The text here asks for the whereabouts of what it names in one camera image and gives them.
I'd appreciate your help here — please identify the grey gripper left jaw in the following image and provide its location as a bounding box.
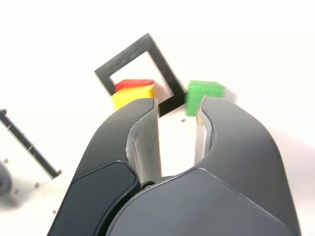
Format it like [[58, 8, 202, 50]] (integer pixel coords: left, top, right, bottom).
[[46, 97, 163, 236]]

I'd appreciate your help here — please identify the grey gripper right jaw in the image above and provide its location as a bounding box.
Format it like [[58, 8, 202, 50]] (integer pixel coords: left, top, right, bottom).
[[105, 95, 302, 236]]

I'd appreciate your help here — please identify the yellow cube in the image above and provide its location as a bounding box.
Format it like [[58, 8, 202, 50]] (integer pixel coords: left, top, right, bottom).
[[112, 84, 158, 111]]

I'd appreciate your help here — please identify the red cube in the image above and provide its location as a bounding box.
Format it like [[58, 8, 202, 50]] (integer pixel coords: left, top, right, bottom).
[[115, 79, 155, 91]]

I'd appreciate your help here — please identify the green cube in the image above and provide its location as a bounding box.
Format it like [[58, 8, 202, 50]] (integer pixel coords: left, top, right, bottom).
[[185, 80, 226, 117]]

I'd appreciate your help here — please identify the black tape square outline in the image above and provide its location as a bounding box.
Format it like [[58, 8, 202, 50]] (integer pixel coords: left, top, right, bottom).
[[94, 32, 187, 116]]

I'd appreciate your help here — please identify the black tape strip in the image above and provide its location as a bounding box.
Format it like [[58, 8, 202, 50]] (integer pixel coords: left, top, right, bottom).
[[0, 108, 62, 179]]

